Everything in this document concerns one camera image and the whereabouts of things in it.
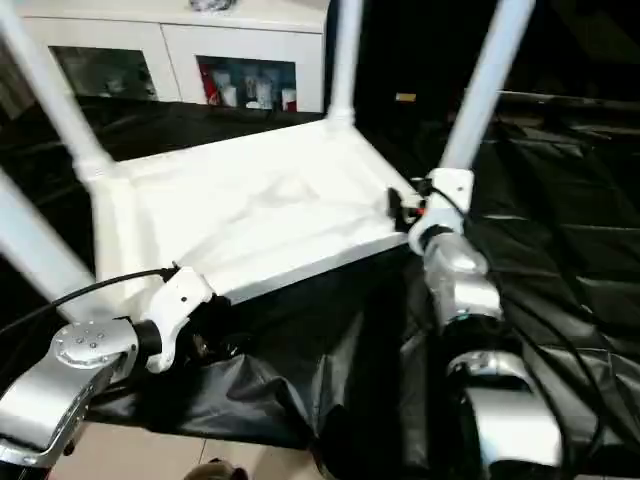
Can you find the white plastic table top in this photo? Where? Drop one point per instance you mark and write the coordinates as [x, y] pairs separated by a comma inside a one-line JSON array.
[[250, 200]]

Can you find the white plastic table leg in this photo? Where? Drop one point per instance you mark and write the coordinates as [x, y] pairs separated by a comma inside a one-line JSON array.
[[40, 240], [345, 65], [60, 100], [480, 90]]

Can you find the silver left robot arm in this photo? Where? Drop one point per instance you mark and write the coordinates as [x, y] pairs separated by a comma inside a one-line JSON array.
[[65, 370]]

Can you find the black mat cloth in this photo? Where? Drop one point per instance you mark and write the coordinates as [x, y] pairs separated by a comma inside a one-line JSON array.
[[550, 200]]

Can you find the grey metal bar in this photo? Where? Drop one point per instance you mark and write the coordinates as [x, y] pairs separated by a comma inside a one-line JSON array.
[[570, 99]]

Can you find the grey bundle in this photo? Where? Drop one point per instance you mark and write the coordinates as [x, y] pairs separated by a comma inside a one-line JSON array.
[[212, 4]]

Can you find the white glass-door cabinet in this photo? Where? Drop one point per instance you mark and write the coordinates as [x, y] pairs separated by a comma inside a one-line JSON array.
[[175, 40]]

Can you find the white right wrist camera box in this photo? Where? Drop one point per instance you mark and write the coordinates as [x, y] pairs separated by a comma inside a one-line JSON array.
[[445, 200]]

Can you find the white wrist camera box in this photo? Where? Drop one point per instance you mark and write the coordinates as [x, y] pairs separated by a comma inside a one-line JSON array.
[[445, 200], [175, 305]]

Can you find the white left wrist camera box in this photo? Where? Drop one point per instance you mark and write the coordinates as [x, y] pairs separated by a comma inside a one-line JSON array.
[[175, 305]]

